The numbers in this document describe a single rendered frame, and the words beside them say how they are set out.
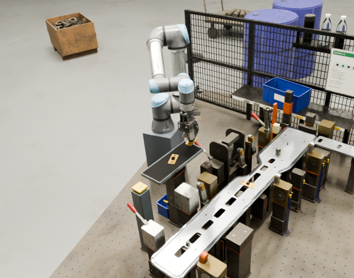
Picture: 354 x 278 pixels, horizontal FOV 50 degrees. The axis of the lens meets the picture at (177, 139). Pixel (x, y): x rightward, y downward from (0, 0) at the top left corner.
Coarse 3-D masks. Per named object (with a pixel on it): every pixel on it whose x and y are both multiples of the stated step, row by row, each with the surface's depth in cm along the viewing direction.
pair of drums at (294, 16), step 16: (288, 0) 516; (304, 0) 510; (320, 0) 504; (256, 16) 467; (272, 16) 462; (288, 16) 457; (304, 16) 486; (320, 16) 501; (256, 32) 450; (288, 32) 446; (256, 48) 461; (272, 64) 464; (256, 80) 483
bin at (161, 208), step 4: (164, 196) 237; (160, 200) 235; (160, 204) 237; (164, 204) 240; (160, 208) 233; (164, 208) 229; (168, 208) 227; (160, 212) 235; (164, 212) 232; (168, 212) 229; (164, 216) 234; (168, 216) 231
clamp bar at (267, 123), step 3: (264, 108) 234; (267, 108) 235; (264, 111) 234; (267, 111) 236; (270, 111) 232; (264, 114) 235; (267, 114) 237; (264, 117) 237; (267, 117) 236; (267, 120) 236; (267, 123) 237; (270, 123) 240; (267, 126) 238; (270, 126) 241; (267, 129) 239; (270, 129) 242
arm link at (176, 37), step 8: (176, 24) 217; (168, 32) 213; (176, 32) 213; (184, 32) 214; (168, 40) 215; (176, 40) 215; (184, 40) 216; (168, 48) 220; (176, 48) 217; (184, 48) 218; (176, 56) 220; (184, 56) 222; (176, 64) 222; (184, 64) 224; (176, 72) 225; (184, 72) 226; (176, 96) 230; (176, 104) 231; (176, 112) 235
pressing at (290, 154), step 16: (288, 128) 252; (272, 144) 238; (288, 144) 237; (304, 144) 236; (288, 160) 224; (240, 176) 214; (272, 176) 213; (224, 192) 205; (256, 192) 203; (208, 208) 195; (224, 208) 194; (240, 208) 194; (192, 224) 187; (224, 224) 185; (176, 240) 179; (208, 240) 178; (160, 256) 172; (192, 256) 171; (176, 272) 164
